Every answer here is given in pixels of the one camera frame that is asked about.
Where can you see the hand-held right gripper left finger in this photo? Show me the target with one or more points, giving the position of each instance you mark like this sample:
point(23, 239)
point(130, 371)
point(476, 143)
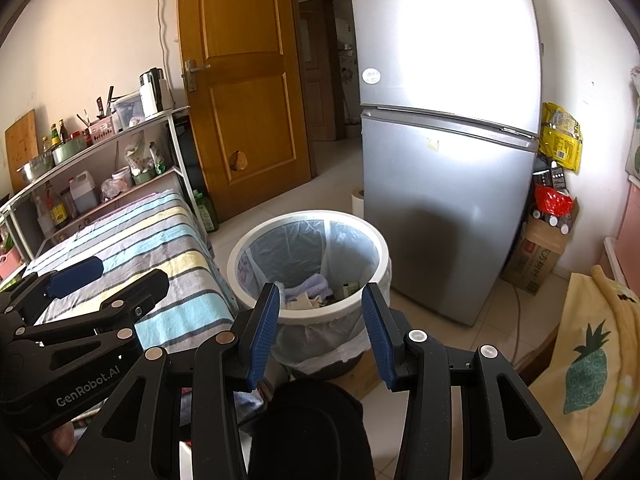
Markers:
point(262, 335)

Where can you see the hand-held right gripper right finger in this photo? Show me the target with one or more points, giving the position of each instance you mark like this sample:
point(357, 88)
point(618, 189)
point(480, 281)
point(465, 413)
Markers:
point(380, 335)

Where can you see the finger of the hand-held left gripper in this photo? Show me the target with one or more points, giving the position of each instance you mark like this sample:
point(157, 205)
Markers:
point(145, 290)
point(75, 276)

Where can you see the green snack wrapper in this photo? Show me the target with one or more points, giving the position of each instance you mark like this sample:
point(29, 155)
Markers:
point(351, 288)

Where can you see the white round waste bin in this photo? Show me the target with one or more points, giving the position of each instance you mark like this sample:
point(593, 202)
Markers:
point(320, 316)

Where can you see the clear plastic bin liner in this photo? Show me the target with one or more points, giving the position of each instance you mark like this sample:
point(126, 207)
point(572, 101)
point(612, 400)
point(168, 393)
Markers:
point(300, 250)

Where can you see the striped cloth covered table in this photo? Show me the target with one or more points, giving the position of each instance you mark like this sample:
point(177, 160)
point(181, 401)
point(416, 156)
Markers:
point(150, 250)

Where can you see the crumpled paper scrap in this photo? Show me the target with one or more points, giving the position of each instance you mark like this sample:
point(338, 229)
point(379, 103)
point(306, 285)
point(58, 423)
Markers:
point(305, 303)

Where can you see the pink storage basket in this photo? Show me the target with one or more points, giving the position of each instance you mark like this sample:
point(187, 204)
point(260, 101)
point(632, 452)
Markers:
point(10, 265)

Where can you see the yellow label oil bottle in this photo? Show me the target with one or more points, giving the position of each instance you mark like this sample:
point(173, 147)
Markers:
point(59, 210)

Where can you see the clear oil bottle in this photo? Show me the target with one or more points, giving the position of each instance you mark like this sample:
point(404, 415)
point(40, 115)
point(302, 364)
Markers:
point(42, 215)

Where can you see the white plastic jug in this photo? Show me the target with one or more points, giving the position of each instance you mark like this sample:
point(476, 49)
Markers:
point(84, 195)

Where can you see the clear plastic bag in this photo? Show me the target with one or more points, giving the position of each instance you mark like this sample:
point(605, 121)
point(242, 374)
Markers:
point(110, 191)

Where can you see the green plastic bottle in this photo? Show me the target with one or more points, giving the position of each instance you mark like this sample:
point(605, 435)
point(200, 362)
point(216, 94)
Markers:
point(205, 215)

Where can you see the steel pot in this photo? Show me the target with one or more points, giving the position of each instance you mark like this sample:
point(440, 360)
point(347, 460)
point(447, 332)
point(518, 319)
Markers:
point(36, 170)

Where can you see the green bowl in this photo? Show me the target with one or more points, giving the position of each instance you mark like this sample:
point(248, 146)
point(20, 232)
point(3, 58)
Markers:
point(144, 176)

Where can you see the green metal basin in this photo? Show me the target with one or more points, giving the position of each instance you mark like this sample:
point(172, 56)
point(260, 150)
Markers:
point(70, 152)

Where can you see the crumpled food bag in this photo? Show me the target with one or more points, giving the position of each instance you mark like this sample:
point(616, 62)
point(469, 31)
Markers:
point(139, 159)

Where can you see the green white packet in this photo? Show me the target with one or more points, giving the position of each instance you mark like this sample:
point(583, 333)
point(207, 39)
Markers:
point(158, 159)

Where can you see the paper towel roll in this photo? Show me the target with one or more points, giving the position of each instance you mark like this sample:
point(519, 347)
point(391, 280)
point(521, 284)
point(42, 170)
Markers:
point(358, 202)

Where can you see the metal shelf rack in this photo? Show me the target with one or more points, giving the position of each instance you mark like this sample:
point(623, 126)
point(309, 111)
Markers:
point(182, 160)

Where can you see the silver refrigerator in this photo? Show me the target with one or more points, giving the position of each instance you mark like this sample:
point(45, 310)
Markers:
point(440, 210)

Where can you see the wooden cutting board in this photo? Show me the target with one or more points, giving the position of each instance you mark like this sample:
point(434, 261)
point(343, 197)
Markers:
point(21, 147)

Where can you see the yellow cap sauce bottle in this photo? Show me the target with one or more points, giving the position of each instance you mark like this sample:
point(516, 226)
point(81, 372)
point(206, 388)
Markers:
point(54, 136)

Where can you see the dark sauce bottle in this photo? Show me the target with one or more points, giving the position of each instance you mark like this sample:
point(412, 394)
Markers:
point(63, 131)

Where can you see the pink utensil basket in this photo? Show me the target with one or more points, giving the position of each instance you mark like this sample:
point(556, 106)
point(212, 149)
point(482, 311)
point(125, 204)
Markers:
point(100, 130)

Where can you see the cardboard box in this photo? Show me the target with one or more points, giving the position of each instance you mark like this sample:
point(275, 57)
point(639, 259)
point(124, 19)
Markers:
point(535, 260)

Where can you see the clear storage box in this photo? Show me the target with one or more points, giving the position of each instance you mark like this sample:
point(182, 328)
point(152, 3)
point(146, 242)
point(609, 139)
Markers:
point(127, 110)

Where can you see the white cylinder container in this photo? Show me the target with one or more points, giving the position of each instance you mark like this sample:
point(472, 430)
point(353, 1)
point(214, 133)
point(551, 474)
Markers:
point(148, 100)

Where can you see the yellow pineapple cloth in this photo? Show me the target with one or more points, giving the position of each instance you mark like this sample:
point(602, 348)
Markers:
point(585, 375)

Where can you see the red plastic bag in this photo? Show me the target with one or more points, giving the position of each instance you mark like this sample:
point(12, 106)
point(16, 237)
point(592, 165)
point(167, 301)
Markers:
point(554, 202)

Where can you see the black packet with white print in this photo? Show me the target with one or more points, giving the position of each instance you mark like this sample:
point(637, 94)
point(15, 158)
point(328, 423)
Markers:
point(550, 177)

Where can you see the pink cabinet with white edge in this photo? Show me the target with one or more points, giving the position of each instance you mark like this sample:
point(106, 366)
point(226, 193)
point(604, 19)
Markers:
point(627, 240)

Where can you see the yellow plastic bag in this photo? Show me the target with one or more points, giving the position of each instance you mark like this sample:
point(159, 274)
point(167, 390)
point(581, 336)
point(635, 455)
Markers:
point(562, 140)

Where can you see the dark wooden door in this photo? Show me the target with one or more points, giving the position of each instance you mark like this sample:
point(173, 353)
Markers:
point(317, 70)

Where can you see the hanging printed cloth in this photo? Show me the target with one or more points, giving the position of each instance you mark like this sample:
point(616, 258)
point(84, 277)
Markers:
point(634, 130)

